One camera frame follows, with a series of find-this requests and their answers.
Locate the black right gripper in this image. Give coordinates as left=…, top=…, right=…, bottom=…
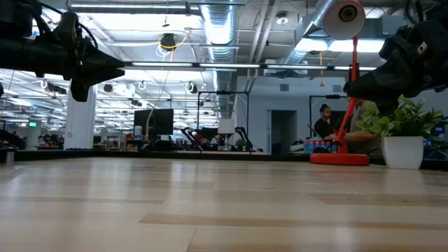
left=344, top=24, right=445, bottom=116

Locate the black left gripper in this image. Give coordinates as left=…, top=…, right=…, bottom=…
left=62, top=41, right=126, bottom=103

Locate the person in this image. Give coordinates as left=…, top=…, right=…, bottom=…
left=328, top=97, right=384, bottom=157
left=314, top=104, right=343, bottom=141

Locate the white square column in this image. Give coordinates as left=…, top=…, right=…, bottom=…
left=63, top=78, right=97, bottom=151

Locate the long ceiling light bar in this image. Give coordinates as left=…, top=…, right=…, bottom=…
left=124, top=61, right=379, bottom=71

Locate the green plant in white pot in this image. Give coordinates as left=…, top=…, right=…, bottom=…
left=355, top=94, right=448, bottom=170

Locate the black monitor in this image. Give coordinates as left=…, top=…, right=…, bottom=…
left=133, top=108, right=174, bottom=136

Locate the blue container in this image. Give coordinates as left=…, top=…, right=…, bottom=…
left=421, top=122, right=448, bottom=160

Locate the red desk lamp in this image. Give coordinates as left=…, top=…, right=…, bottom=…
left=309, top=0, right=371, bottom=167

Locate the colourful striped box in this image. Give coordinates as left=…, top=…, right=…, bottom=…
left=303, top=139, right=339, bottom=155

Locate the white lampshade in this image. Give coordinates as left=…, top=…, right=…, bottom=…
left=217, top=118, right=236, bottom=134

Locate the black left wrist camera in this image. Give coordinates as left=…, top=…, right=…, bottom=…
left=52, top=11, right=87, bottom=45

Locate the black ceiling cord reel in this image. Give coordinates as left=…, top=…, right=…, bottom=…
left=160, top=32, right=177, bottom=52

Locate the silver ventilation duct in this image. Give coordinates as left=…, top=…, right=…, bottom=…
left=201, top=0, right=239, bottom=109
left=283, top=0, right=337, bottom=66

